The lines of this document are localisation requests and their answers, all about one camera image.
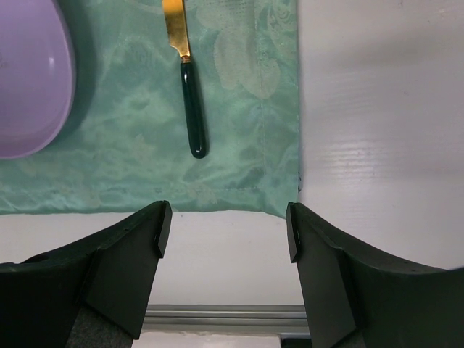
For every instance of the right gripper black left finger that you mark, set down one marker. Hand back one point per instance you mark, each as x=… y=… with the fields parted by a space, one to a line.
x=93 y=292

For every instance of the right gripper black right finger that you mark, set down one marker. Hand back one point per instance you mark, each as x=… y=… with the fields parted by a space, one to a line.
x=356 y=295

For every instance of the green satin placemat cloth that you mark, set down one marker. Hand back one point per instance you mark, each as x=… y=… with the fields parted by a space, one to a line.
x=125 y=142

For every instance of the purple plate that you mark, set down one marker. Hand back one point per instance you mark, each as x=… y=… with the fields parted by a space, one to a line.
x=38 y=76

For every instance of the gold knife green handle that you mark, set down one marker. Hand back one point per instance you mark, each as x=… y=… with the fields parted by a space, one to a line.
x=177 y=33

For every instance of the aluminium front rail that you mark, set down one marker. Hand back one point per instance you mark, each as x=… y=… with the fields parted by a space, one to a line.
x=209 y=317

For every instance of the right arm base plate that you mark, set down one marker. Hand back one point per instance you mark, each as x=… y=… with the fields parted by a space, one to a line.
x=296 y=342

